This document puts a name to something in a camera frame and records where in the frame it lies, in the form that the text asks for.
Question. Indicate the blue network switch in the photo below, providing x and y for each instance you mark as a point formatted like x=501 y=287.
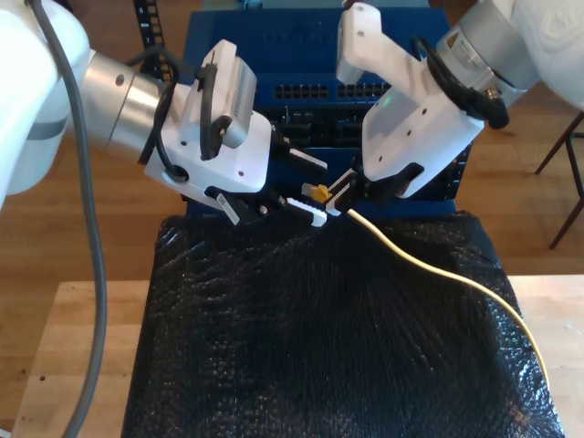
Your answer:
x=283 y=59

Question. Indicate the black woven mat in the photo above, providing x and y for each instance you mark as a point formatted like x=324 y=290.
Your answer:
x=296 y=342

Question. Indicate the black perforated rack post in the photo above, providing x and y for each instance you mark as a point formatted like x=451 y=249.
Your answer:
x=148 y=23

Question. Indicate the black rack server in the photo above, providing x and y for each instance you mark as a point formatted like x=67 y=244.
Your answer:
x=319 y=128

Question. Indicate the brown metal stool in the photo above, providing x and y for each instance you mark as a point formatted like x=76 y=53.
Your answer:
x=556 y=143

